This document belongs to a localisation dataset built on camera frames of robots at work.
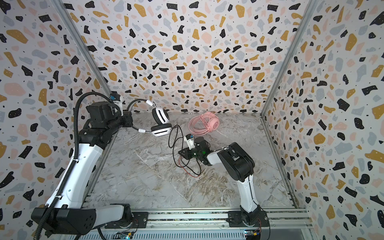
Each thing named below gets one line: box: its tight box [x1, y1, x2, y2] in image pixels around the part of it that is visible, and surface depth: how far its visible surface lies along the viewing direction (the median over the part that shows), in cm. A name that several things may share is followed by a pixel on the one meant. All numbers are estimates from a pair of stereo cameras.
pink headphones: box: [188, 111, 220, 136], surface depth 111 cm
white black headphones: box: [126, 99, 172, 137], surface depth 71 cm
